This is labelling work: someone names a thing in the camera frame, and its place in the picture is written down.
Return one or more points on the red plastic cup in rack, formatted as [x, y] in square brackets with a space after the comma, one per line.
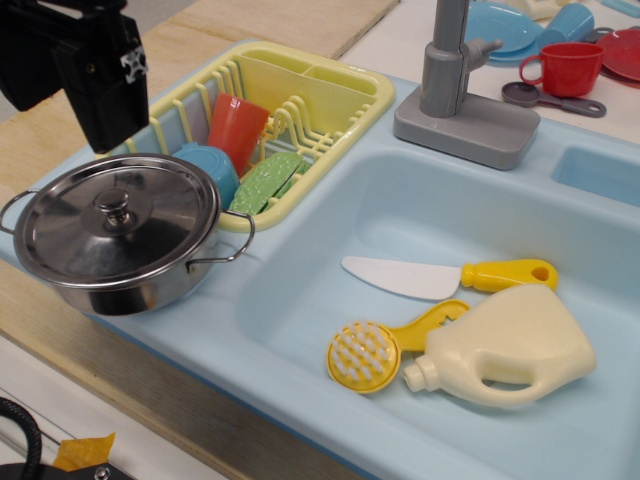
[236, 128]

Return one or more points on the yellow plastic dish rack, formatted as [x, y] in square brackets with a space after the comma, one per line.
[319, 108]

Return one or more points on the yellow dish brush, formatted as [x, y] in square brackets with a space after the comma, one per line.
[366, 356]

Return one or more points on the red mug with handle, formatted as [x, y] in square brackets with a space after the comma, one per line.
[568, 69]

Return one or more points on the light blue tumbler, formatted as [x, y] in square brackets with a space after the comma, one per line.
[573, 23]

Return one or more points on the green plastic toy food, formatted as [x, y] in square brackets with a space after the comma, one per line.
[271, 178]

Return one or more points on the red plate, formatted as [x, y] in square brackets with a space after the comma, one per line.
[621, 53]

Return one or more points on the light blue plate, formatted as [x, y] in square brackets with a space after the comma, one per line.
[490, 21]

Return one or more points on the plywood board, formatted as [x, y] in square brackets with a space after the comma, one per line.
[326, 28]

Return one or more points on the cream toy detergent bottle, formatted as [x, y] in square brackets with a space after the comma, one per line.
[513, 348]

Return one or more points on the blue plastic cup in rack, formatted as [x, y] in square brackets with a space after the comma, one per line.
[217, 164]

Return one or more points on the grey measuring spoon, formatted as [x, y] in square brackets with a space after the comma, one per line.
[525, 95]

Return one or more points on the yellow tape piece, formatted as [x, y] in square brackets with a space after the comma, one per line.
[76, 454]

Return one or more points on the grey toy faucet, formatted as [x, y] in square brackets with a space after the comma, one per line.
[441, 115]

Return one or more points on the stainless steel pot lid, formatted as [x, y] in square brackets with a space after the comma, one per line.
[116, 220]

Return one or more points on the toy knife yellow handle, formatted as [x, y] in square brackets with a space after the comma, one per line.
[440, 282]

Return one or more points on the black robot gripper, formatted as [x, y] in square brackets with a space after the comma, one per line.
[88, 49]

